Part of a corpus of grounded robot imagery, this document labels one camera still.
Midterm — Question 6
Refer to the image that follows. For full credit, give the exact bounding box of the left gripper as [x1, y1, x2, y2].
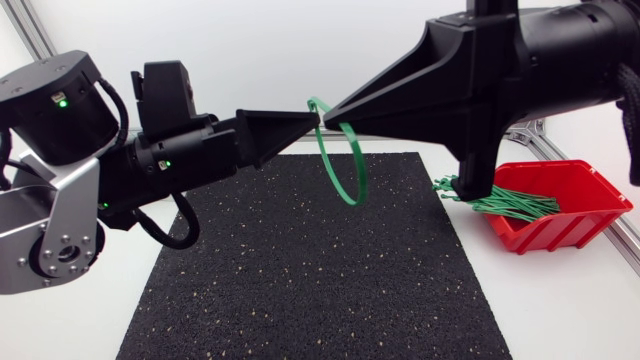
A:
[97, 108, 322, 221]

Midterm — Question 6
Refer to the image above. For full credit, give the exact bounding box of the black speckled mat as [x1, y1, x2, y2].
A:
[115, 151, 514, 360]

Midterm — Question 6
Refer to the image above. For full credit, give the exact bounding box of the red plastic box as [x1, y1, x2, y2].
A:
[481, 159, 635, 256]

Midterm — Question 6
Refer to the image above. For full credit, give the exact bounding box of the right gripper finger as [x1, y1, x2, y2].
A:
[323, 106, 472, 163]

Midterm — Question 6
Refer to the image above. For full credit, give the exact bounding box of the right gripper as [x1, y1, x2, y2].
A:
[323, 0, 640, 203]

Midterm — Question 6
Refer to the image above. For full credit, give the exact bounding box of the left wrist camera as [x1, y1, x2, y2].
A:
[130, 60, 214, 144]

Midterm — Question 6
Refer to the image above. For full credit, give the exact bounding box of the bundle of green cable ties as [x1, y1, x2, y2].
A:
[432, 174, 562, 224]

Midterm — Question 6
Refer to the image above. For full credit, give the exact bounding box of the green cable tie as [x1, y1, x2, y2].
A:
[306, 96, 369, 207]

